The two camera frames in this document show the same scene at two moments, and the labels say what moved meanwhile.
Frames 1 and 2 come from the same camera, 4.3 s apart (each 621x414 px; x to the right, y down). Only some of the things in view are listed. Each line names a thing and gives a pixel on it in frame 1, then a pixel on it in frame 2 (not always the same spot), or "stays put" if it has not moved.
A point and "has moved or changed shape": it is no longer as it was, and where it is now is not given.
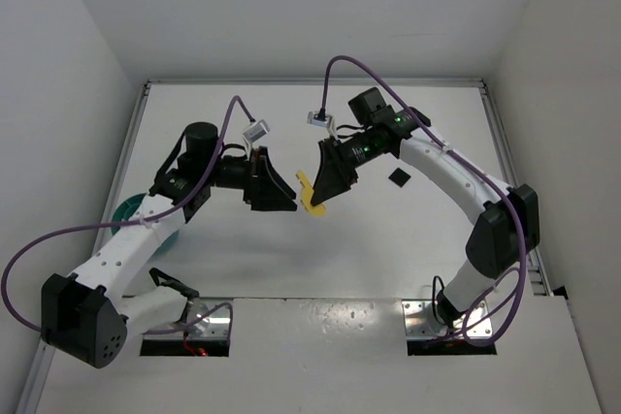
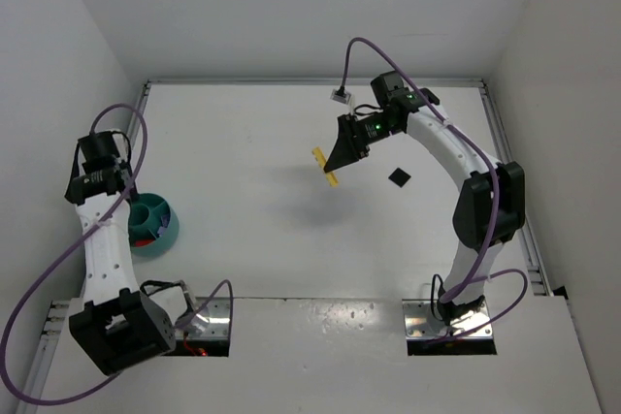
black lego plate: x=399 y=176 stays put
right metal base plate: x=421 y=322 stays put
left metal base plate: x=205 y=319 stays put
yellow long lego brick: x=307 y=191 has moved or changed shape
